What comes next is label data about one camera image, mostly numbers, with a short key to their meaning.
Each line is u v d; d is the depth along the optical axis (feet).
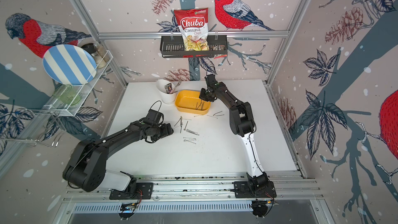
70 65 2.38
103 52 2.82
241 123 2.04
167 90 3.52
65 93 2.23
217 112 3.40
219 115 3.32
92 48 2.61
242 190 2.39
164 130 2.65
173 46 3.11
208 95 3.00
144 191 2.40
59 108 2.19
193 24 2.63
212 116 3.35
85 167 1.40
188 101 3.67
